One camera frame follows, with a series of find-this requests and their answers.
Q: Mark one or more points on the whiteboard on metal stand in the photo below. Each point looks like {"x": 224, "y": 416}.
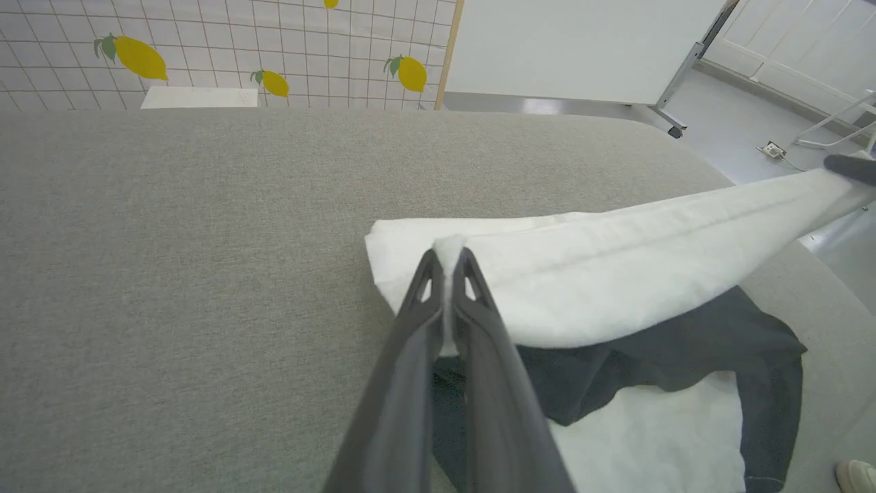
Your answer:
{"x": 582, "y": 48}

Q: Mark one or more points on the white metal rack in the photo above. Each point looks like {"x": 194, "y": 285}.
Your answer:
{"x": 838, "y": 123}

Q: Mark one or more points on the white shoe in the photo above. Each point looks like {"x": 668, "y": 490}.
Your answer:
{"x": 858, "y": 477}

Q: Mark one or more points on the white box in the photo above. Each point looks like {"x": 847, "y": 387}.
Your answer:
{"x": 198, "y": 97}

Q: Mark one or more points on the white floor power socket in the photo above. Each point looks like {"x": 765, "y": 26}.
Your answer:
{"x": 773, "y": 149}

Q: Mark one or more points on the grey fabric sofa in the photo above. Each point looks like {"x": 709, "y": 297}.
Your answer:
{"x": 205, "y": 274}

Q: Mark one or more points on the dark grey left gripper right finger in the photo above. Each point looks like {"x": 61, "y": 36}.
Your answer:
{"x": 496, "y": 397}

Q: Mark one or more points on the wooden partition frame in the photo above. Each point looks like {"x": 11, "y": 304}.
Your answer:
{"x": 449, "y": 55}

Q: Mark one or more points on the white and black garment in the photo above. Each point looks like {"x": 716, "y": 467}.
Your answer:
{"x": 602, "y": 274}

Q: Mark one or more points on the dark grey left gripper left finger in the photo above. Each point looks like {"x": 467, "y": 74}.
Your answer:
{"x": 400, "y": 383}

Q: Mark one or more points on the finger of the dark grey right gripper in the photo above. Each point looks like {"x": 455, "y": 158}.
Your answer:
{"x": 855, "y": 169}

